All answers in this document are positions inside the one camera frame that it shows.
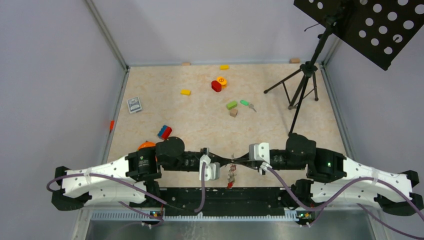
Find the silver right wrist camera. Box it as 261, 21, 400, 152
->
248, 142, 270, 163

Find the green brick block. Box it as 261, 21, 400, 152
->
226, 100, 238, 111

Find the red cylinder block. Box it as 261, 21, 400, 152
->
211, 80, 222, 93

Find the small orange wall clip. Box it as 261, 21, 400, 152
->
109, 120, 115, 132

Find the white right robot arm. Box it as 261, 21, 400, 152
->
233, 133, 424, 216

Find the yellow brick far back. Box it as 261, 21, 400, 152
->
219, 65, 230, 71

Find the orange round block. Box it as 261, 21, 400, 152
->
216, 76, 228, 89

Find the orange arch block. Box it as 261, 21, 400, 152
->
137, 141, 156, 151

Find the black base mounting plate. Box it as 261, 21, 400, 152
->
129, 187, 312, 218

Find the wooden wedge back right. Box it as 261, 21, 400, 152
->
289, 58, 301, 64

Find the red blue brick stack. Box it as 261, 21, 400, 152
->
157, 125, 173, 140

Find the small wooden cube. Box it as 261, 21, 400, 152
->
229, 108, 238, 118

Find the playing card deck box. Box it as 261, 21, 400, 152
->
126, 96, 143, 114

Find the green tagged key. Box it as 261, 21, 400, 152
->
240, 99, 257, 113

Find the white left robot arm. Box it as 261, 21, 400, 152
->
46, 136, 232, 211

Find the black perforated music stand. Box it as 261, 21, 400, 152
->
264, 0, 424, 134

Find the yellow brick mid left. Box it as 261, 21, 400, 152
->
180, 89, 191, 96

